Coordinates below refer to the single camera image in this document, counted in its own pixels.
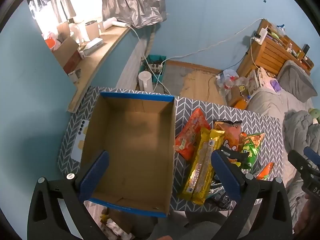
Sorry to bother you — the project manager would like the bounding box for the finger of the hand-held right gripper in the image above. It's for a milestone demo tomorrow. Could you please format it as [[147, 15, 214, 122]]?
[[303, 147, 320, 167], [287, 150, 320, 178]]

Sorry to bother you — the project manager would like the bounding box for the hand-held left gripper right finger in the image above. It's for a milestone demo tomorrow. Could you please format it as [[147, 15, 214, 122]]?
[[211, 149, 293, 240]]

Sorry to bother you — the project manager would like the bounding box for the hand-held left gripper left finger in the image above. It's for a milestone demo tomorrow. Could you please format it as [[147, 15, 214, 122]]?
[[27, 150, 110, 240]]

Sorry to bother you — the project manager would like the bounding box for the yellow biscuit pack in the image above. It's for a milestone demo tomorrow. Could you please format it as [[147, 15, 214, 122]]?
[[180, 127, 213, 200], [191, 129, 225, 205]]

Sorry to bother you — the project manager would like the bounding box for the green chip bag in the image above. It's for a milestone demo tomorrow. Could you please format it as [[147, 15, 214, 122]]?
[[240, 132, 265, 170]]

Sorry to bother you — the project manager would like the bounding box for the orange black-topped chip bag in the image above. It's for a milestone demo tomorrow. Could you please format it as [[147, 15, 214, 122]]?
[[213, 119, 243, 167]]

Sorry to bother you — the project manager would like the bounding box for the blue-edged cardboard box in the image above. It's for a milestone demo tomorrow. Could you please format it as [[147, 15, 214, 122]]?
[[79, 92, 176, 218]]

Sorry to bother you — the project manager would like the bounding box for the orange biscuit pack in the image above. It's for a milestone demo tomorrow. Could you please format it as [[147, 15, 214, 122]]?
[[174, 108, 212, 161]]

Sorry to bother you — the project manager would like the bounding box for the person's right hand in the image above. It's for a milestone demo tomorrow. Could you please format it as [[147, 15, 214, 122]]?
[[293, 194, 320, 234]]

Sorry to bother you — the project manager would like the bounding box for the silver foil snack packet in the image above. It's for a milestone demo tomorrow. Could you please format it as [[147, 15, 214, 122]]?
[[207, 186, 232, 209]]

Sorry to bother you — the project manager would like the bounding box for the crumpled grey blanket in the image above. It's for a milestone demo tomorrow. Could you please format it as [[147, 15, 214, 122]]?
[[282, 110, 320, 155]]

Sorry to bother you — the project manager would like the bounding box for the light blue smartphone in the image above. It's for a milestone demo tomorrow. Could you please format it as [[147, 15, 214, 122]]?
[[71, 119, 90, 161]]

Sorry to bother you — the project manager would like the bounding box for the small orange fries packet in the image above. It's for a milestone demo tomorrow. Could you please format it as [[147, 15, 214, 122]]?
[[255, 162, 275, 181]]

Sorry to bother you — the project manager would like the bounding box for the green plush toy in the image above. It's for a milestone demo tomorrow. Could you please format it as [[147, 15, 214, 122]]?
[[308, 107, 320, 124]]

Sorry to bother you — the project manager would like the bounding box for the grey bed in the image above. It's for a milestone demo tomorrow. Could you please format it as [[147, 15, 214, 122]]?
[[246, 80, 320, 230]]

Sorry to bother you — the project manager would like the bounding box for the grey herringbone tablecloth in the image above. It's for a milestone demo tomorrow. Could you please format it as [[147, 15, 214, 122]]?
[[57, 86, 285, 213]]

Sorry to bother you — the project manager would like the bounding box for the orange juice bottle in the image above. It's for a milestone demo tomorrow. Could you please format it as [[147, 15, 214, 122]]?
[[235, 95, 252, 110]]

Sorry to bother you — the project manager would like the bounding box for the grey pillow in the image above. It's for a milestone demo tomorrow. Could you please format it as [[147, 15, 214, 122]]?
[[277, 60, 318, 103]]

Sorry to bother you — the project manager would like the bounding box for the purple packet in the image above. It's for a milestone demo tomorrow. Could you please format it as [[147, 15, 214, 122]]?
[[270, 79, 282, 93]]

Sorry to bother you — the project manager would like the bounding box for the floral printed box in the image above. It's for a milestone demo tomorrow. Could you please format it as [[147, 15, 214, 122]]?
[[249, 67, 273, 90]]

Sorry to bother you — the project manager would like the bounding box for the clear plastic bag of bottles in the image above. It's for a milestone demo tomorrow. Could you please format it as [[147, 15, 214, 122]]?
[[215, 69, 250, 97]]

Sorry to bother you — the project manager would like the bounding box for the white kettle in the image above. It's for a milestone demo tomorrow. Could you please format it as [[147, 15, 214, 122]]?
[[138, 71, 153, 92]]

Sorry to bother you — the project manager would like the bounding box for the wooden headboard shelf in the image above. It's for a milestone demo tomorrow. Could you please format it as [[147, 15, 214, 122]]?
[[236, 19, 315, 77]]

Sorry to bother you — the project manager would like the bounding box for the teal plastic crate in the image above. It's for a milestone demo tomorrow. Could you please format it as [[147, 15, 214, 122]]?
[[139, 54, 167, 83]]

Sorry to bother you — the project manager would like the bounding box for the wooden window sill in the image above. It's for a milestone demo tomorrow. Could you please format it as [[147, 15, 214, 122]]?
[[67, 26, 133, 113]]

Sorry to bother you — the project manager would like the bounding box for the brown cardboard box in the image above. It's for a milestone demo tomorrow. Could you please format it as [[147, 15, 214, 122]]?
[[52, 36, 82, 74]]

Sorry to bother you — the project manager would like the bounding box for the white charger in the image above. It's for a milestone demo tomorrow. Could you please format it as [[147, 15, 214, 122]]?
[[254, 27, 269, 45]]

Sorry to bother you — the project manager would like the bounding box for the flat white box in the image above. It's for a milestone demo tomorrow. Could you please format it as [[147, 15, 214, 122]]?
[[82, 38, 103, 55]]

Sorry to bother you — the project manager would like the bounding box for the orange plastic container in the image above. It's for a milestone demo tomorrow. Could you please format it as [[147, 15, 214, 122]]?
[[45, 39, 62, 50]]

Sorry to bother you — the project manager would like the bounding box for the white bottle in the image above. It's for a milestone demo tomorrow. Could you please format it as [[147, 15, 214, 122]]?
[[69, 22, 87, 44]]

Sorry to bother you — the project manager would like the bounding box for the brown cardboard cylinder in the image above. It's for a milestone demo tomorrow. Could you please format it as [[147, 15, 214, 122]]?
[[85, 20, 100, 39]]

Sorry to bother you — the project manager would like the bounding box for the white plastic tube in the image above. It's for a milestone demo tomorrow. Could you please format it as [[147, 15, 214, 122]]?
[[103, 17, 131, 30]]

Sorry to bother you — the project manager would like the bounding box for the thin black cable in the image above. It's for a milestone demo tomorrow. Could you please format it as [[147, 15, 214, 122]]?
[[204, 74, 218, 103]]

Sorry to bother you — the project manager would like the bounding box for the long white cable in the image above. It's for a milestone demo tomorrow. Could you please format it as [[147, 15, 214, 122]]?
[[160, 18, 265, 63]]

